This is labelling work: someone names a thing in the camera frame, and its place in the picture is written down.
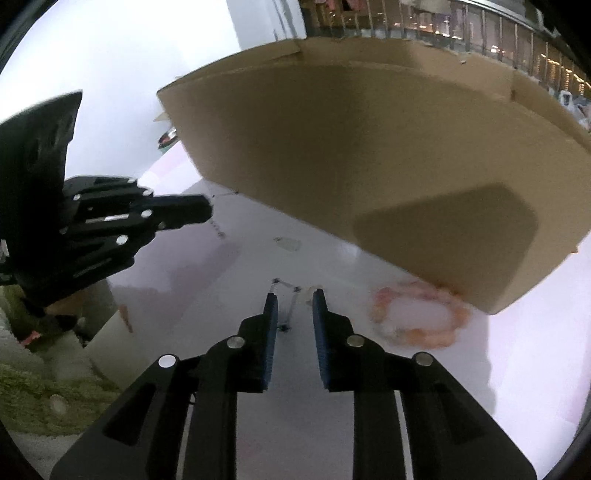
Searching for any brown cardboard box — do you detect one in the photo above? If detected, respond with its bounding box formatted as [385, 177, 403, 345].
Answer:
[157, 37, 591, 316]

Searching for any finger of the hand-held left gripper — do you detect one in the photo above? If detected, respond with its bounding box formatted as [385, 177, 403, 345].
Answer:
[152, 194, 213, 232]

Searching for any pink checked tablecloth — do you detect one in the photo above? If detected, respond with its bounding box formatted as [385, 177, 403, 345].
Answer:
[85, 152, 585, 480]

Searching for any person's left hand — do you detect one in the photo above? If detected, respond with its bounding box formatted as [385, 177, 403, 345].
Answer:
[46, 288, 88, 330]

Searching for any green fluffy cloth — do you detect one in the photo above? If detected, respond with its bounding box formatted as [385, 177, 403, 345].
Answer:
[0, 295, 121, 437]

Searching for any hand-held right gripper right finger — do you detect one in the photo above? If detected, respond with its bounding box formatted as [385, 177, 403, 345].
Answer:
[311, 288, 539, 480]

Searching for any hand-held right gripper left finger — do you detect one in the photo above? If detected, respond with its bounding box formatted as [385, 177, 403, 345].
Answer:
[50, 292, 280, 480]

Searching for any black star chain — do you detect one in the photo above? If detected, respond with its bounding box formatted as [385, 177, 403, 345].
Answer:
[270, 277, 301, 333]

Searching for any metal railing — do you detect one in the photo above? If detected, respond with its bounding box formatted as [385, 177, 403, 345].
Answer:
[300, 0, 591, 100]

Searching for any pink bead bracelet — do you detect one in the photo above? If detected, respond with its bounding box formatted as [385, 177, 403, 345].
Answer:
[369, 281, 472, 349]

